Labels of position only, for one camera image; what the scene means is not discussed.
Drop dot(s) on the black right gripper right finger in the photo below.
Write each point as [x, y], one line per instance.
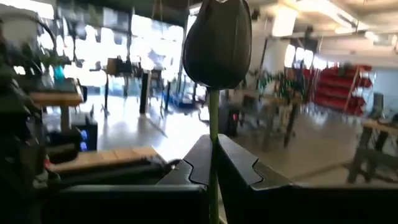
[248, 202]

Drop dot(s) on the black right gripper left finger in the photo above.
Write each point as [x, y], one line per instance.
[186, 202]

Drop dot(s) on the black artificial tulip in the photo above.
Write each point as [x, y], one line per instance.
[217, 46]

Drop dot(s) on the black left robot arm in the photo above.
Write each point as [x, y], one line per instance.
[18, 124]

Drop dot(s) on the wooden background table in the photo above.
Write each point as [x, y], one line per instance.
[56, 99]
[102, 157]
[373, 130]

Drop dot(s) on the black computer tower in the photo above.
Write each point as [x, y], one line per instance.
[85, 135]

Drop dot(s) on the red storage shelf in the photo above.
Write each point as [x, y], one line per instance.
[335, 90]

